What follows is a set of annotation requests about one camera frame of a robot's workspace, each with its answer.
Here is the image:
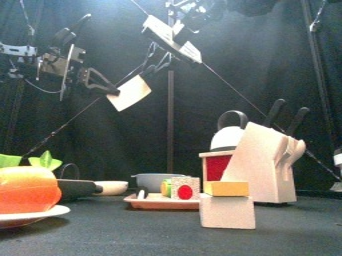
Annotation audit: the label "toy cleaver black handle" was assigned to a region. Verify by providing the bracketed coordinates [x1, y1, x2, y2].
[105, 64, 157, 113]

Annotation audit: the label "white toy frying pan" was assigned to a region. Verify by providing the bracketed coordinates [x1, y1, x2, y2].
[92, 180, 129, 197]

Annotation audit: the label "small black toy pot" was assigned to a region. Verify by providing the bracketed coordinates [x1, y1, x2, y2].
[55, 162, 104, 202]

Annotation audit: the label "grey toy cooking pot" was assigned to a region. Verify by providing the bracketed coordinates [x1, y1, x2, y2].
[129, 172, 186, 194]

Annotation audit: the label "wooden toy stove red front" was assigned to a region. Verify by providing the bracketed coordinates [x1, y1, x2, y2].
[197, 149, 237, 192]

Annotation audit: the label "small black round toy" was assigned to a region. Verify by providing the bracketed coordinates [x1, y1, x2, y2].
[136, 187, 150, 201]

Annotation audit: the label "orange toy carrot green leaves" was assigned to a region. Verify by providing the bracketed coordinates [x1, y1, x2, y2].
[0, 150, 63, 215]

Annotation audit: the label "green toy vegetable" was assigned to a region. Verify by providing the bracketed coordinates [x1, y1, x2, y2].
[158, 178, 173, 198]

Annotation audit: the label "white toy knife block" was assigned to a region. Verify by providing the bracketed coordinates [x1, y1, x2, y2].
[218, 121, 299, 205]

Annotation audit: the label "pink toy cutting tray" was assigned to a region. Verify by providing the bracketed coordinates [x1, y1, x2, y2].
[122, 191, 202, 211]

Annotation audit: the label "speckled toy cube red dot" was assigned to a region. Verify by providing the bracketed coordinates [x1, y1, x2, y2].
[169, 175, 201, 201]

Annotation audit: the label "yellow toy block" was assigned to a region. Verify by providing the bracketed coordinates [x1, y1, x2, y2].
[202, 180, 251, 198]

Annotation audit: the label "white toy plate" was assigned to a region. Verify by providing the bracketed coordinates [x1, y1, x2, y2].
[0, 204, 71, 230]

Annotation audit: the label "thin diagonal frame cord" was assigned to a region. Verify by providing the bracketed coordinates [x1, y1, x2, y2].
[128, 0, 342, 183]
[18, 59, 154, 159]

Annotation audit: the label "dark vertical frame post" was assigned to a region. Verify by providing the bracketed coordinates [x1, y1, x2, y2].
[165, 64, 176, 174]

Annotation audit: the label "white toy kettle black handle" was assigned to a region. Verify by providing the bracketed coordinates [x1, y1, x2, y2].
[208, 109, 249, 153]

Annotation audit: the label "black handled toy knife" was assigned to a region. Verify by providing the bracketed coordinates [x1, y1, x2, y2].
[284, 106, 311, 137]
[260, 98, 287, 129]

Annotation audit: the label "metal slanted frame post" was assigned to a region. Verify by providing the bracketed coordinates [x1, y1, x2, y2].
[300, 0, 336, 149]

